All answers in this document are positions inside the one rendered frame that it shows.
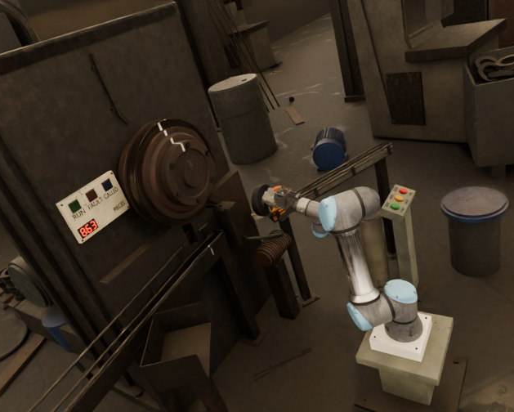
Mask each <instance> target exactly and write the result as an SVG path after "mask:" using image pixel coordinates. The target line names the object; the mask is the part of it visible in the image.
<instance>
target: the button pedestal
mask: <svg viewBox="0 0 514 412"><path fill-rule="evenodd" d="M395 187H398V190H397V191H394V189H395ZM400 188H405V187H403V186H398V185H394V187H393V189H392V190H391V193H390V194H389V195H388V197H387V199H386V201H385V203H384V205H383V206H382V208H381V211H380V214H379V216H381V217H385V218H388V219H390V220H392V225H393V231H394V237H395V243H396V254H397V260H398V265H399V271H400V278H399V280H404V281H407V282H409V283H410V284H412V285H413V286H414V288H415V289H416V292H417V296H418V300H417V301H419V302H421V301H422V297H423V294H424V292H425V290H426V287H427V283H428V281H429V278H425V277H420V276H418V268H417V261H416V254H415V247H414V240H413V227H412V219H411V212H410V204H411V202H412V200H413V197H414V195H415V192H416V191H415V190H411V189H408V188H405V189H406V190H407V193H406V194H402V193H400ZM391 195H394V197H393V198H392V199H390V198H389V197H390V196H391ZM397 195H400V196H402V197H403V198H404V199H403V201H397V200H396V199H395V197H396V196H397ZM386 202H388V203H389V205H388V207H387V206H385V204H386ZM391 204H398V205H399V208H398V209H393V208H392V207H391Z"/></svg>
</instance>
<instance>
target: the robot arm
mask: <svg viewBox="0 0 514 412"><path fill-rule="evenodd" d="M284 188H287V189H288V190H287V189H284ZM262 200H263V201H264V202H266V204H268V205H269V206H271V207H272V208H279V209H286V211H285V212H283V213H281V215H280V218H279V220H280V221H283V220H286V219H287V218H288V215H289V214H290V213H291V212H292V211H293V210H294V212H296V213H300V214H302V215H305V216H308V217H311V228H312V231H313V234H314V235H315V236H316V237H319V238H322V237H325V236H326V235H327V234H328V232H329V233H330V235H333V236H335V238H336V241H337V246H338V249H339V252H340V254H341V258H342V262H343V266H344V268H345V271H346V276H347V279H348V281H349V285H350V287H351V295H350V301H351V303H348V304H347V309H348V311H349V313H350V315H351V318H352V320H353V321H354V322H355V324H356V325H357V326H358V328H359V329H361V330H363V331H365V330H368V329H373V328H374V327H377V326H379V325H383V324H384V329H385V332H386V334H387V335H388V336H389V337H390V338H391V339H393V340H395V341H397V342H400V343H411V342H413V341H416V340H417V339H419V338H420V337H421V335H422V332H423V325H422V321H421V319H420V317H419V315H418V303H417V300H418V296H417V292H416V289H415V288H414V286H413V285H412V284H410V283H409V282H407V281H404V280H391V281H388V282H387V283H386V285H385V287H384V290H383V291H380V292H379V290H378V289H376V288H374V287H373V282H372V279H371V276H370V274H369V269H368V265H367V262H366V259H365V256H364V251H363V249H362V245H361V242H360V237H359V234H358V229H359V227H360V223H359V220H360V219H361V218H364V217H367V216H369V215H371V214H372V213H374V212H375V211H376V210H377V209H378V207H379V204H380V198H379V195H378V193H377V192H376V191H375V190H373V189H371V188H368V187H364V186H361V187H356V188H354V189H351V190H348V191H345V192H342V193H340V194H337V195H334V196H329V197H328V198H327V199H323V200H322V201H321V202H320V203H318V202H315V201H313V200H310V199H305V198H301V194H299V193H297V192H294V191H291V188H288V187H285V186H281V187H280V188H279V189H278V190H277V191H276V192H274V191H273V190H272V188H270V187H269V188H268V191H265V193H264V195H263V196H262ZM289 205H290V206H289Z"/></svg>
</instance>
